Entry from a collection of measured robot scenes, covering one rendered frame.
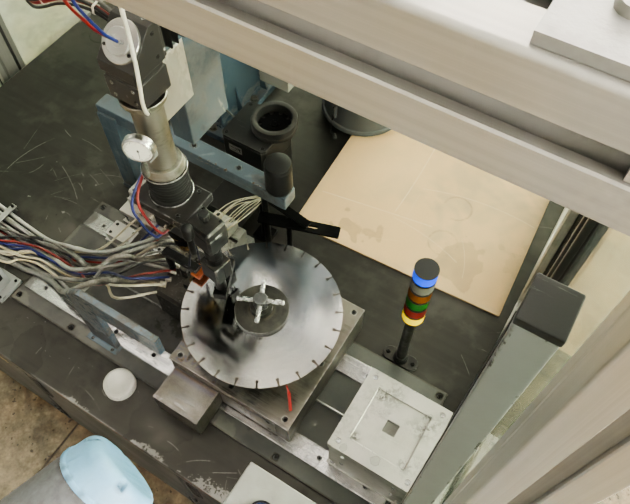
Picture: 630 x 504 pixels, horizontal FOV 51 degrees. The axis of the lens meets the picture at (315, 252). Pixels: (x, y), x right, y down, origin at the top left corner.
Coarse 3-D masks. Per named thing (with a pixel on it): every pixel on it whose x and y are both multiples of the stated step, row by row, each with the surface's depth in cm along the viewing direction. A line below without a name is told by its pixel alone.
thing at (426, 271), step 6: (426, 258) 116; (420, 264) 115; (426, 264) 115; (432, 264) 115; (414, 270) 115; (420, 270) 115; (426, 270) 115; (432, 270) 115; (438, 270) 115; (414, 276) 116; (420, 276) 114; (426, 276) 114; (432, 276) 114; (414, 282) 117; (420, 282) 115; (426, 282) 115; (432, 282) 115
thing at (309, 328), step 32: (256, 256) 140; (288, 256) 140; (192, 288) 136; (288, 288) 136; (320, 288) 136; (192, 320) 132; (224, 320) 132; (288, 320) 132; (320, 320) 133; (192, 352) 129; (224, 352) 129; (256, 352) 129; (288, 352) 129; (320, 352) 129
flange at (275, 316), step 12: (252, 288) 135; (276, 288) 135; (240, 312) 132; (252, 312) 131; (264, 312) 131; (276, 312) 132; (288, 312) 132; (240, 324) 131; (252, 324) 131; (264, 324) 131; (276, 324) 131
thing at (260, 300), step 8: (264, 280) 132; (264, 288) 131; (240, 296) 130; (256, 296) 129; (264, 296) 129; (256, 304) 129; (264, 304) 129; (280, 304) 129; (256, 312) 128; (256, 320) 127
